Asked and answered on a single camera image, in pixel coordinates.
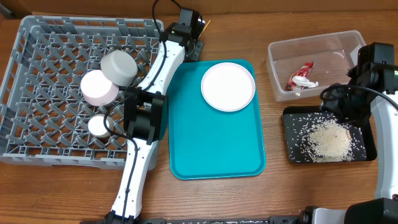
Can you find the small pink bowl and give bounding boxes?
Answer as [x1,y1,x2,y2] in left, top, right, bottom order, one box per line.
[80,70,119,106]

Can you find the pink white tissue waste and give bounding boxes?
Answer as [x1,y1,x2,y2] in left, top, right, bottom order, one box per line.
[292,76,318,90]

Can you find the wooden chopstick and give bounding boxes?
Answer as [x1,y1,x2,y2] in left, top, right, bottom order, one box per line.
[198,20,211,39]

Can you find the red white wrapper waste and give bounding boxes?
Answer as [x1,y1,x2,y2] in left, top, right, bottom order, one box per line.
[286,62,318,91]

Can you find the teal plastic tray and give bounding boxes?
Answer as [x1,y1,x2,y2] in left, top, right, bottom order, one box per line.
[167,61,266,180]

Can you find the grey white bowl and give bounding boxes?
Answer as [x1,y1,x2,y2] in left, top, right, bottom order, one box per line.
[101,50,138,86]

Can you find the large white pink plate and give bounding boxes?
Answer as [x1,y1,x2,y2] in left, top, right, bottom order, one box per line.
[201,62,256,112]

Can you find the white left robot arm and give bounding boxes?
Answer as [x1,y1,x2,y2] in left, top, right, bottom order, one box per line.
[102,7,206,223]

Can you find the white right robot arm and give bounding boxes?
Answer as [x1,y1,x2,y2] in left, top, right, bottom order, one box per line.
[297,42,397,223]

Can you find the black tray with rice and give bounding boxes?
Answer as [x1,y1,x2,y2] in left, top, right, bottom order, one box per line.
[282,106,377,164]

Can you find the clear plastic waste bin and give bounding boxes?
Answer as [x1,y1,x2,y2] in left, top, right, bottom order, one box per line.
[267,30,366,101]

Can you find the white plastic cup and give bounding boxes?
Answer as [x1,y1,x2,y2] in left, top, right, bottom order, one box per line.
[88,114,110,138]

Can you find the grey plastic dishwasher rack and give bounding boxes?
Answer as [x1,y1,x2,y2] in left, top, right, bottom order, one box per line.
[1,16,164,169]

